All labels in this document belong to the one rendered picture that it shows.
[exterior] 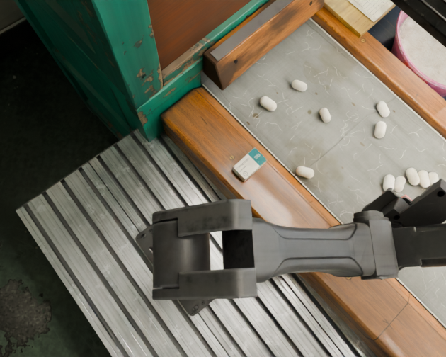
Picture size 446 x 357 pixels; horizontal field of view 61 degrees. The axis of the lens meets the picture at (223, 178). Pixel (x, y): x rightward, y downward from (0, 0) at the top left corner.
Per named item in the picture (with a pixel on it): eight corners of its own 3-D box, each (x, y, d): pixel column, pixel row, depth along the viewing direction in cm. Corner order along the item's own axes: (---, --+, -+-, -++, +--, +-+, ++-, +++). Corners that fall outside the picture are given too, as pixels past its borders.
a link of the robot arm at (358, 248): (400, 212, 49) (195, 195, 33) (412, 282, 47) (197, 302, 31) (328, 224, 59) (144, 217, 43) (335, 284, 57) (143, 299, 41)
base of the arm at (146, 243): (157, 211, 73) (127, 234, 71) (221, 297, 69) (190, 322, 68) (161, 217, 80) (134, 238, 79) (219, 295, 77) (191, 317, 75)
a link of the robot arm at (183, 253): (199, 245, 71) (210, 219, 39) (200, 282, 69) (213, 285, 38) (166, 246, 70) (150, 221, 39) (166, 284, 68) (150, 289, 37)
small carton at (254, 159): (243, 182, 73) (245, 180, 71) (231, 169, 74) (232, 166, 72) (265, 162, 75) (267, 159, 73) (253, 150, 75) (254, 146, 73)
